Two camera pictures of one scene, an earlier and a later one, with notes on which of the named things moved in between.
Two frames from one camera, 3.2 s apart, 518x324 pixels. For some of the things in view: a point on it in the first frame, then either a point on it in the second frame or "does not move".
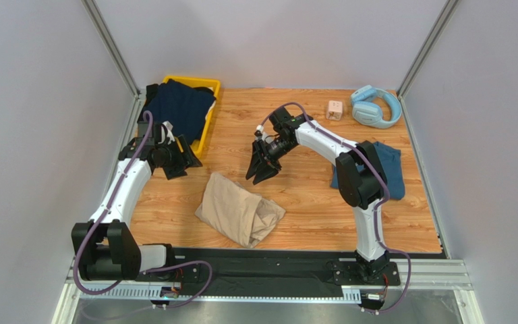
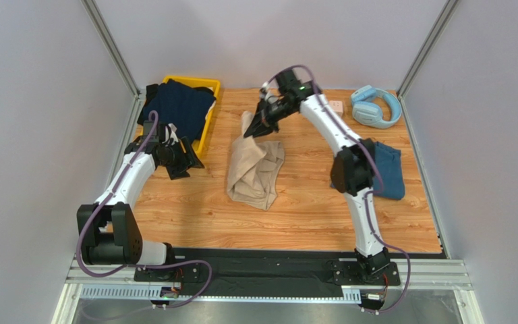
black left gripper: x=185 y=158 does not move
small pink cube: x=334 y=111 does not move
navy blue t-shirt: x=185 y=108 does not move
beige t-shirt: x=246 y=217 -> x=254 y=169
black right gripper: x=267 y=154 -> x=267 y=113
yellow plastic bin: x=210 y=84 does not move
